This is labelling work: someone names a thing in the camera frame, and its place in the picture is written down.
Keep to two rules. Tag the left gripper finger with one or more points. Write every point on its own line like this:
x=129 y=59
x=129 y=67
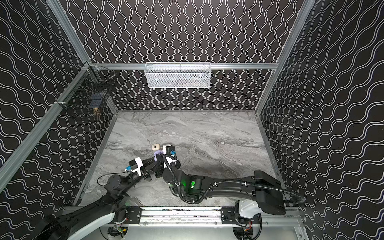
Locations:
x=153 y=167
x=149 y=161

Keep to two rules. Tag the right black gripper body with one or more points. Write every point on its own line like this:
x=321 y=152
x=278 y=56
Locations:
x=167 y=163

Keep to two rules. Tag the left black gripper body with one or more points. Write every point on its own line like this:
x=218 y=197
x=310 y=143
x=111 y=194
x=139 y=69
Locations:
x=147 y=167

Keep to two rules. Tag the purple round disc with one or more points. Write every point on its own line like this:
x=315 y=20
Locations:
x=157 y=154

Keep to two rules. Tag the beige earbud charging case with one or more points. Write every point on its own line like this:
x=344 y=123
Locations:
x=156 y=147

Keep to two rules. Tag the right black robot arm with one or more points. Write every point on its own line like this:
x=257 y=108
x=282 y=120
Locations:
x=259 y=188

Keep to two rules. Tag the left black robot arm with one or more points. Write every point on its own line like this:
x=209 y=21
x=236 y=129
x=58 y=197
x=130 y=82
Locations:
x=103 y=210

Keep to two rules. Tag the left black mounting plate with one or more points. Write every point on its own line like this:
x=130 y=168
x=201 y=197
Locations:
x=129 y=215

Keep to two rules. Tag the black mounting plate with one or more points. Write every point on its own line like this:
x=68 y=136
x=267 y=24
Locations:
x=231 y=216
x=129 y=215

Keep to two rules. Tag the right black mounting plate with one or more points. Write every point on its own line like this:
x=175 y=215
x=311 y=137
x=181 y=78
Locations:
x=231 y=216

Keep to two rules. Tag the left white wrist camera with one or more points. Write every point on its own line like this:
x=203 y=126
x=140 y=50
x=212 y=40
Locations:
x=135 y=166

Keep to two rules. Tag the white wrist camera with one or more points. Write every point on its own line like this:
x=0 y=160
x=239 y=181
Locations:
x=135 y=166
x=170 y=153

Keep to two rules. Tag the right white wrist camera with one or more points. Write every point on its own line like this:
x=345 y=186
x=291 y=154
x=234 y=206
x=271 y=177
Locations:
x=170 y=153

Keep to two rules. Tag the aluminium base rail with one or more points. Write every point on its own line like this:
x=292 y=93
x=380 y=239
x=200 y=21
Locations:
x=205 y=217

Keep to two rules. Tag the black wire wall basket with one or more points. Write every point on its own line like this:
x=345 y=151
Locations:
x=92 y=91

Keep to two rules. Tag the white mesh wall basket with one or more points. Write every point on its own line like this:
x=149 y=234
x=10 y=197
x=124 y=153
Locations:
x=178 y=75

